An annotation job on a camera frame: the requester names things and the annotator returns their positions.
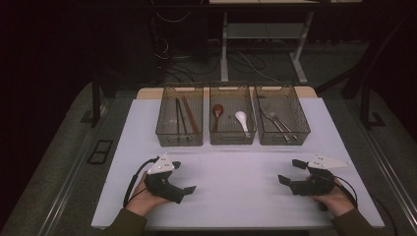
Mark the brown wooden spoon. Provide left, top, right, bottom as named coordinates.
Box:
left=211, top=103, right=225, bottom=133

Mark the black chopstick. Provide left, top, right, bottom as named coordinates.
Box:
left=176, top=96, right=189, bottom=136
left=174, top=96, right=181, bottom=136

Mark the white floor cable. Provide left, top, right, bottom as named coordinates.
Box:
left=237, top=50, right=281, bottom=84

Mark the grey plastic bin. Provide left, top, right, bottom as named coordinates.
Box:
left=208, top=85, right=258, bottom=146
left=154, top=86, right=205, bottom=148
left=253, top=85, right=312, bottom=146

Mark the person's right hand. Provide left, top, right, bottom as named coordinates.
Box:
left=305, top=175, right=358, bottom=218

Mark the white metal desk frame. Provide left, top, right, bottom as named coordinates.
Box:
left=208, top=0, right=363, bottom=85

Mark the brown wooden chopstick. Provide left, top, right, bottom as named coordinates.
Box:
left=181, top=95, right=198, bottom=134
left=183, top=95, right=201, bottom=134

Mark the metal floor rail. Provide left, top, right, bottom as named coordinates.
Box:
left=37, top=97, right=114, bottom=236
left=347, top=101, right=417, bottom=227

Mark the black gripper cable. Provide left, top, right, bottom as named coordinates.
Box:
left=333, top=175, right=399, bottom=236
left=122, top=156, right=160, bottom=209

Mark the tangle of black floor cables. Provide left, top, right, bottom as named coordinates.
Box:
left=151, top=11, right=273, bottom=85

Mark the steel fork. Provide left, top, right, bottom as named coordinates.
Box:
left=267, top=108, right=299, bottom=142

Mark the person's left hand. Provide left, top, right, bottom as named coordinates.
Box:
left=125, top=171, right=172, bottom=218

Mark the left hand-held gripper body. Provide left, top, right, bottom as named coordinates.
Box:
left=144, top=152, right=185, bottom=205

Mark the black metal stand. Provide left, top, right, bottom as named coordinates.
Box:
left=91, top=75, right=116, bottom=129
left=315, top=13, right=417, bottom=131

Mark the white ceramic spoon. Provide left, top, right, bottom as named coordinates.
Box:
left=234, top=110, right=252, bottom=139

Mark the steel knife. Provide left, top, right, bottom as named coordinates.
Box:
left=260, top=103, right=293, bottom=144

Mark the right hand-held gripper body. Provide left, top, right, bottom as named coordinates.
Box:
left=289, top=153, right=352, bottom=198

